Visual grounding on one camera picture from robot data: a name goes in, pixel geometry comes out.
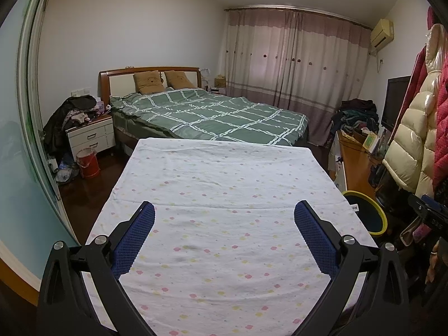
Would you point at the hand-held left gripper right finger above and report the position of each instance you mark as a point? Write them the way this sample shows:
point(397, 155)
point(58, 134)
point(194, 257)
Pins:
point(315, 238)

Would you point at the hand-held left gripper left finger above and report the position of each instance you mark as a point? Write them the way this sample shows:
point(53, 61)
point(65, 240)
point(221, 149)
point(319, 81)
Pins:
point(134, 238)

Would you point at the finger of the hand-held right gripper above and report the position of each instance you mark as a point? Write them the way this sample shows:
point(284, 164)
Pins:
point(427, 199)
point(416, 205)

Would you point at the dark bin with yellow rim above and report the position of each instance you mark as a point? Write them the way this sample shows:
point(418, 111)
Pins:
point(367, 217)

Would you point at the cream puffer coat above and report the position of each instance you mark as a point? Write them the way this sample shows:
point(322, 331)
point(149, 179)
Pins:
point(413, 140)

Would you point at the wooden desk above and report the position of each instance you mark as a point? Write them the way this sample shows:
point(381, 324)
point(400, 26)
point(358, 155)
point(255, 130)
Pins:
point(357, 168)

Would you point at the red coat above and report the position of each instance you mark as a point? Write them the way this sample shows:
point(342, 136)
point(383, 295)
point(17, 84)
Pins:
point(441, 129)

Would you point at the green card box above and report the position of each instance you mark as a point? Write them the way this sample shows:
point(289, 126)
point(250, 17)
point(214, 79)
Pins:
point(370, 142)

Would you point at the red bucket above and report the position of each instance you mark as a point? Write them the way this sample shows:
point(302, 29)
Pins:
point(87, 162)

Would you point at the plastic bags on floor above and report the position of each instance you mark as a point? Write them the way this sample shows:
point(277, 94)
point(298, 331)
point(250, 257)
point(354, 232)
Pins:
point(66, 173)

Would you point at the white floral tablecloth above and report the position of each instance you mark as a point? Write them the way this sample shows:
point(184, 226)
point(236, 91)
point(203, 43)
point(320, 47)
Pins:
point(224, 189)

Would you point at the black television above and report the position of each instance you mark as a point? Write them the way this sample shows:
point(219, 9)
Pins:
point(395, 101)

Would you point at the heap of clothes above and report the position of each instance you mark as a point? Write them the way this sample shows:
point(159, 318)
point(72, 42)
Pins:
point(357, 115)

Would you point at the white nightstand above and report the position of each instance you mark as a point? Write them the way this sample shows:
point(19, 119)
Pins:
point(91, 136)

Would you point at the pile of dark clothes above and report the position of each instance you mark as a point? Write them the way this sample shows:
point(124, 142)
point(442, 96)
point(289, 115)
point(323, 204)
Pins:
point(56, 122)

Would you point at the green checked duvet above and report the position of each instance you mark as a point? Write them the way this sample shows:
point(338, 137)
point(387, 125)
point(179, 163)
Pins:
point(210, 115)

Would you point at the brown bear pillow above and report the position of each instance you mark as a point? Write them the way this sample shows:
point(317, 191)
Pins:
point(148, 82)
point(179, 79)

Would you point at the wooden bed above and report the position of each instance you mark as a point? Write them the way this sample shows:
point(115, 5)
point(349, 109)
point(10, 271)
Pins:
point(105, 84)

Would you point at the sliding wardrobe door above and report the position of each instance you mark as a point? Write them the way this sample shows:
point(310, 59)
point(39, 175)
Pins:
point(21, 129)

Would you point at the pink beige curtain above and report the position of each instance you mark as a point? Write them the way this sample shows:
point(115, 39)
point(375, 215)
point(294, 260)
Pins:
point(297, 70)

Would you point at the cream air conditioner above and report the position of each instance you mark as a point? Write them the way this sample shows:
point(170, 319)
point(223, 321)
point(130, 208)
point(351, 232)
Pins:
point(381, 33)

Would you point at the tan tissue box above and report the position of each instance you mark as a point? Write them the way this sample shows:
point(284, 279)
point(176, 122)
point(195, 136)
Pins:
point(219, 81)

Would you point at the white wall socket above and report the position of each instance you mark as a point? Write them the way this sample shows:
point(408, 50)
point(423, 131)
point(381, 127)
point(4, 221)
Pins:
point(80, 92)

